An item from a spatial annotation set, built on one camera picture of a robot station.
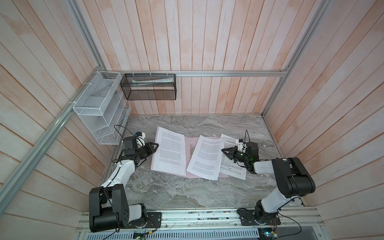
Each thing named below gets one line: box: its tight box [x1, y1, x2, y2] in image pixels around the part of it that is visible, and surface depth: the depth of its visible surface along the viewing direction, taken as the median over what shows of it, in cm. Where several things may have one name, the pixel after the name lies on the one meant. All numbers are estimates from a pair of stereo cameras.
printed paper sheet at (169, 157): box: [151, 126, 187, 177], surface depth 93 cm
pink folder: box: [150, 126, 229, 179], surface depth 92 cm
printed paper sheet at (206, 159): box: [186, 135, 225, 181], surface depth 95 cm
